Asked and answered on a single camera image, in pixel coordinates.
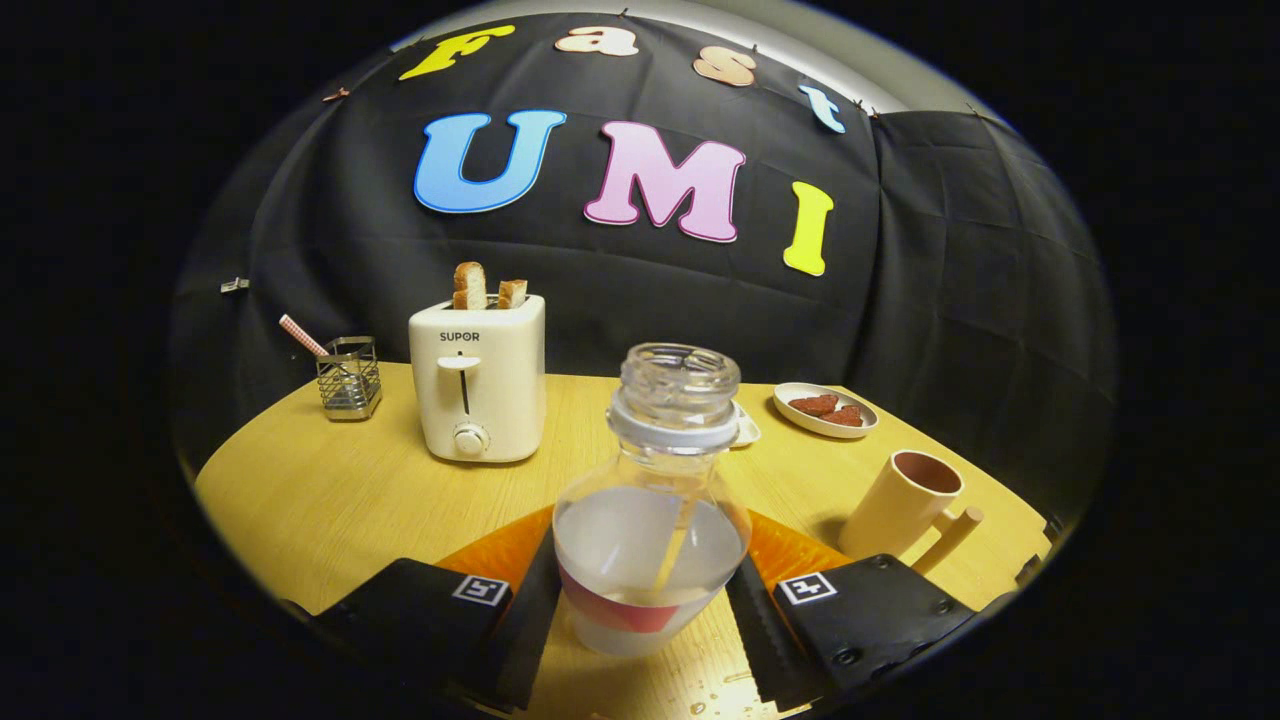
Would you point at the white toaster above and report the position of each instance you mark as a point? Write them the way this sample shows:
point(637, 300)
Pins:
point(500, 400)

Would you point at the wooden table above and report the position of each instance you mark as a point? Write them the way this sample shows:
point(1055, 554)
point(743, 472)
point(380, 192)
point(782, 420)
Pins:
point(330, 500)

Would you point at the white divided bean dish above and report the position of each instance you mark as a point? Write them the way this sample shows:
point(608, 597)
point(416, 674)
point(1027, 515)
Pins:
point(748, 430)

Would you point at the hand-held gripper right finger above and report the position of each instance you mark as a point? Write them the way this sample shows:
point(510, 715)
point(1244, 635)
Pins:
point(765, 640)

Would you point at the silver cloth clip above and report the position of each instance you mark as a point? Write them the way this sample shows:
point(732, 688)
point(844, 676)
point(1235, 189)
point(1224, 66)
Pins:
point(235, 285)

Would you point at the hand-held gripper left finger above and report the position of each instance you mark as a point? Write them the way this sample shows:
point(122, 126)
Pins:
point(530, 630)

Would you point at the white oval plate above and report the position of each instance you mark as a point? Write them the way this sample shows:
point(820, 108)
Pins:
point(800, 423)

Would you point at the metal mesh holder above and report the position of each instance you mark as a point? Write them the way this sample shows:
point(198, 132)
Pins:
point(349, 385)

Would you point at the pink striped straw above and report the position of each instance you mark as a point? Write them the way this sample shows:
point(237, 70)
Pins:
point(302, 335)

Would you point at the clear plastic juice bottle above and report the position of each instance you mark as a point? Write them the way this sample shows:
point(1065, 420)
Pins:
point(650, 540)

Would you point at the brown meat piece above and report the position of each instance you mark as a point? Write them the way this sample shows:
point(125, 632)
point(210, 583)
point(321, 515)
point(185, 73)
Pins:
point(845, 416)
point(814, 405)

